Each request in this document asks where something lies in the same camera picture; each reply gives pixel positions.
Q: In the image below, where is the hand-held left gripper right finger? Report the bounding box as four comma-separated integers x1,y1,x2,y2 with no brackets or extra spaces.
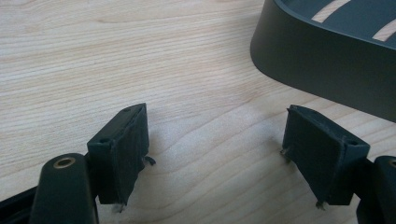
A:
279,104,372,211

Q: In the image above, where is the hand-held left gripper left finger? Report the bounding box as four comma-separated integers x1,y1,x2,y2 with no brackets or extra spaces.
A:
86,103,157,214

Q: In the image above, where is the dark grey corner shelf tray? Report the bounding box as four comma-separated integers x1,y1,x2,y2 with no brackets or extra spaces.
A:
249,0,396,123

